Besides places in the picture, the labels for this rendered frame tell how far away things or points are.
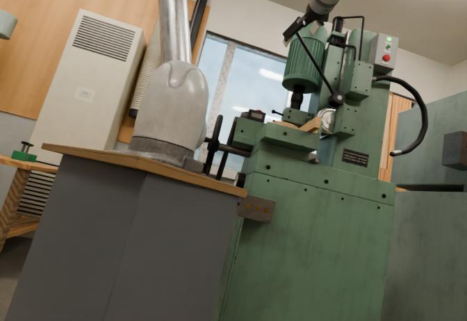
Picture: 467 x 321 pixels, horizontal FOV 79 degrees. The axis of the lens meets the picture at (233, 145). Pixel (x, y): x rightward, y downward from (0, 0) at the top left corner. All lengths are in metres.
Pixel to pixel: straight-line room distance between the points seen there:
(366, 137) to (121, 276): 1.15
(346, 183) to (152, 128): 0.81
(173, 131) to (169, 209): 0.18
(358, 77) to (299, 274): 0.84
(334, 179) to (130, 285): 0.86
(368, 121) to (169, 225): 1.08
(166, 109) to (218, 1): 2.64
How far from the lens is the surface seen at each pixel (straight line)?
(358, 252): 1.23
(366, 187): 1.24
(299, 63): 1.42
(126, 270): 0.53
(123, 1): 3.16
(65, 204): 0.68
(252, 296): 1.13
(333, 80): 1.45
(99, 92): 2.50
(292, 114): 1.36
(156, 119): 0.65
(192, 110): 0.66
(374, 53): 1.50
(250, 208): 0.99
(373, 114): 1.45
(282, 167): 1.11
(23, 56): 3.11
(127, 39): 2.64
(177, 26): 1.01
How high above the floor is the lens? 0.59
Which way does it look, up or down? 11 degrees up
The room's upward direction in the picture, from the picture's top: 13 degrees clockwise
